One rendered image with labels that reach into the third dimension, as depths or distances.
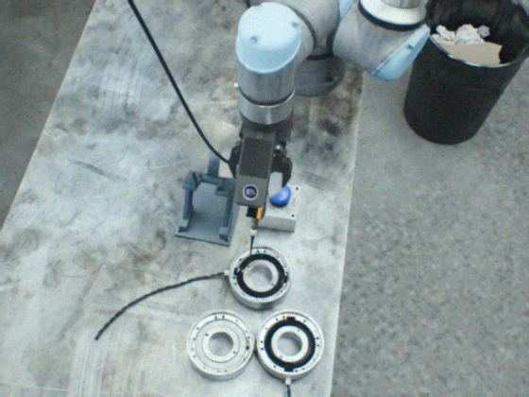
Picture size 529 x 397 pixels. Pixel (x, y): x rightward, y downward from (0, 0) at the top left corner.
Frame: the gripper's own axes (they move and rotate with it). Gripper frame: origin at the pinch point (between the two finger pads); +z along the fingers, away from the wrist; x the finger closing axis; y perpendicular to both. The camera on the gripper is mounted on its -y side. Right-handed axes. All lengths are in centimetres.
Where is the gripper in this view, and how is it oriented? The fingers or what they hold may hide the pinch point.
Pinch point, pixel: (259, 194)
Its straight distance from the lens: 108.2
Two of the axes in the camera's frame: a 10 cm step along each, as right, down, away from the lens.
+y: 2.0, -8.4, 5.1
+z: -0.2, 5.2, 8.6
